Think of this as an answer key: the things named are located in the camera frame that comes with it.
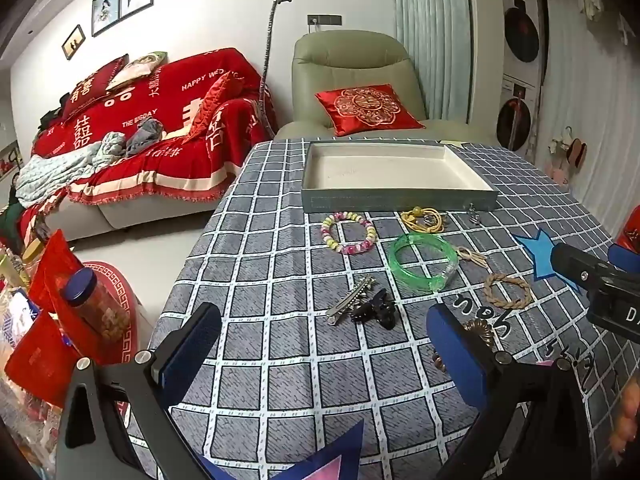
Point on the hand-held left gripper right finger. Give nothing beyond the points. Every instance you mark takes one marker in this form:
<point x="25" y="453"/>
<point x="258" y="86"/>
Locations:
<point x="460" y="350"/>

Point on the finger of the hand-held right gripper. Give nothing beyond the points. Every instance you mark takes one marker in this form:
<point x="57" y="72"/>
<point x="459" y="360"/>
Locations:
<point x="625" y="260"/>
<point x="570" y="262"/>

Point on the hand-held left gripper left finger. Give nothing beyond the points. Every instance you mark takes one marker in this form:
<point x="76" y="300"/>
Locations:
<point x="192" y="340"/>

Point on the black claw hair clip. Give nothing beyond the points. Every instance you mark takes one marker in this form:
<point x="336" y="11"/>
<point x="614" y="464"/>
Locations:
<point x="370" y="307"/>

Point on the silver heart pendant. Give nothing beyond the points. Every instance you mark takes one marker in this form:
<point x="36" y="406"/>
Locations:
<point x="473" y="212"/>

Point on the silver hair clip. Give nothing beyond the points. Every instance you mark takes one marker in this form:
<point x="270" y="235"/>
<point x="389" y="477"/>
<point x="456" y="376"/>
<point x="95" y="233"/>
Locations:
<point x="345" y="305"/>

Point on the shallow grey jewelry tray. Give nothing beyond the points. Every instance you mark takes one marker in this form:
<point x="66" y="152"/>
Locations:
<point x="380" y="170"/>

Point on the bronze ornate hair accessory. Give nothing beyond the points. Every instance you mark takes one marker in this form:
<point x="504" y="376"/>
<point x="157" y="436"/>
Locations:
<point x="479" y="330"/>

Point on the red paper decoration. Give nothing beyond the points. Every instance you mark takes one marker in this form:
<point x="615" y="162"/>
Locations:
<point x="631" y="232"/>

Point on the red round patterned stool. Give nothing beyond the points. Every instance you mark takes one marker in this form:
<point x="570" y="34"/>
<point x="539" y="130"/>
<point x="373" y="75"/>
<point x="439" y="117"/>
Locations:
<point x="122" y="300"/>

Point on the jar with blue lid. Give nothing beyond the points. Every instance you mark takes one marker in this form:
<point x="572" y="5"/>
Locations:
<point x="95" y="310"/>

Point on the small hanger with pink items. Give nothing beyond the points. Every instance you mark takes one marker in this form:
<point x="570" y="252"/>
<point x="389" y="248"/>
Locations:
<point x="565" y="155"/>

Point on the green translucent bangle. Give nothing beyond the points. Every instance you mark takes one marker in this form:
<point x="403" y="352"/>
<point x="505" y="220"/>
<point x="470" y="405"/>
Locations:
<point x="395" y="262"/>

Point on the grey checked tablecloth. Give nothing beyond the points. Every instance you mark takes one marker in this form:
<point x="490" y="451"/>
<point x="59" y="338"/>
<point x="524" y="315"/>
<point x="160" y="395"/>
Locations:
<point x="280" y="260"/>

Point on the white washing machine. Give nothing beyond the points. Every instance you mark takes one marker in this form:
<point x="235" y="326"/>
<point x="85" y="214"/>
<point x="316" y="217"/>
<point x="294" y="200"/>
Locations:
<point x="515" y="120"/>

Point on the red gift bag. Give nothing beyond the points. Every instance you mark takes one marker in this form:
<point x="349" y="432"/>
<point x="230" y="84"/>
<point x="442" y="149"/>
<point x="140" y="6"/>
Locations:
<point x="40" y="360"/>
<point x="55" y="270"/>

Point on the blue and pink star sticker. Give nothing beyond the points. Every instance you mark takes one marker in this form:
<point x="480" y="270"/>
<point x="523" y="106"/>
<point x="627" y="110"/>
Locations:
<point x="340" y="450"/>

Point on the pale yellow star sticker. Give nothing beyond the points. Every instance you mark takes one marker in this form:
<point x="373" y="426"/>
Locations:
<point x="452" y="143"/>

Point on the white lace curtain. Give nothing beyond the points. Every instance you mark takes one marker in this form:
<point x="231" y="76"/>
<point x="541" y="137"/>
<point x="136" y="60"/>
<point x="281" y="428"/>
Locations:
<point x="590" y="85"/>

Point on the pile of packaged goods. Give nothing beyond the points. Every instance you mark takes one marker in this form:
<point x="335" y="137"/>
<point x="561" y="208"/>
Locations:
<point x="20" y="290"/>

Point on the red printed blanket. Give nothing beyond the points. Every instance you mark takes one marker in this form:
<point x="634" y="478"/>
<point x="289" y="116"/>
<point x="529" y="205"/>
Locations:
<point x="150" y="160"/>

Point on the grey garment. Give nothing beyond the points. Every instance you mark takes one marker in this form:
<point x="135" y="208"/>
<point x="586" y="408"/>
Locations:
<point x="142" y="137"/>

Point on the light teal blanket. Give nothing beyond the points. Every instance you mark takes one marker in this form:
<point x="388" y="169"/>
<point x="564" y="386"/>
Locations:
<point x="50" y="175"/>

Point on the white dryer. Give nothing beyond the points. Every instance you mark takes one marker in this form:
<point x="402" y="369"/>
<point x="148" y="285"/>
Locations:
<point x="520" y="35"/>

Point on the red satin cushion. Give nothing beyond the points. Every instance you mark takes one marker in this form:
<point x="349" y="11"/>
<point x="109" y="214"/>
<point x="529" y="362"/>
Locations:
<point x="215" y="105"/>

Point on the red embroidered cushion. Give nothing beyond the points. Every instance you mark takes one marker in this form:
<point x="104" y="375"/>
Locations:
<point x="367" y="107"/>

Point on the framed red decoration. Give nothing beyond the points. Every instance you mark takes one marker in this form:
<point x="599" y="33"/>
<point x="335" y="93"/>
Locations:
<point x="7" y="160"/>

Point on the dark clothes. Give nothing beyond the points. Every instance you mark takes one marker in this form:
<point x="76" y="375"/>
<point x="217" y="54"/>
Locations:
<point x="50" y="117"/>

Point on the pale green curtain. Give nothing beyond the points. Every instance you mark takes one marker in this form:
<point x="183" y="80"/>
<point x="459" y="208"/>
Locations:
<point x="430" y="35"/>

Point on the large red cushion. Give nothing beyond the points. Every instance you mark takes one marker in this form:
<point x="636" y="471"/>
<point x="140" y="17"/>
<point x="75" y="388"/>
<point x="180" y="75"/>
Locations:
<point x="92" y="90"/>

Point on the beige photo cushion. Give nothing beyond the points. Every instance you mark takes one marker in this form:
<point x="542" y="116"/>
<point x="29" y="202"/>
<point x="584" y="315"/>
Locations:
<point x="135" y="67"/>

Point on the pale green armchair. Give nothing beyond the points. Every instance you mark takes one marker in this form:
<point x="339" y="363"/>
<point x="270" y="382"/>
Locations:
<point x="345" y="60"/>

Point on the small framed photo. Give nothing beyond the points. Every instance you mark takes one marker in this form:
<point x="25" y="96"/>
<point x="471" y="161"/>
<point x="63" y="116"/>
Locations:
<point x="73" y="42"/>

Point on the framed blue photo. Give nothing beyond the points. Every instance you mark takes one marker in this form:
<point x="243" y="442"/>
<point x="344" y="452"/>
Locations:
<point x="106" y="10"/>

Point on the framed couple photo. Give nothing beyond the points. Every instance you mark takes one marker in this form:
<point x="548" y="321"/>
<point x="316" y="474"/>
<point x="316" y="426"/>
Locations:
<point x="136" y="0"/>

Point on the wall socket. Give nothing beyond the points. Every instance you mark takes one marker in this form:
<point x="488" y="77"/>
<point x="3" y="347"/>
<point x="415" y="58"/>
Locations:
<point x="324" y="20"/>

